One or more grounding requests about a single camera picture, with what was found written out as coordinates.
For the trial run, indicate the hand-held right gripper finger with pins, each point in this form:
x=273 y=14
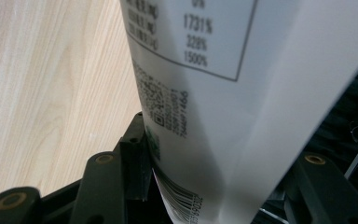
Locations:
x=133 y=168

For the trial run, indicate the white and blue pouch bag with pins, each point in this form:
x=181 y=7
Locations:
x=245 y=124

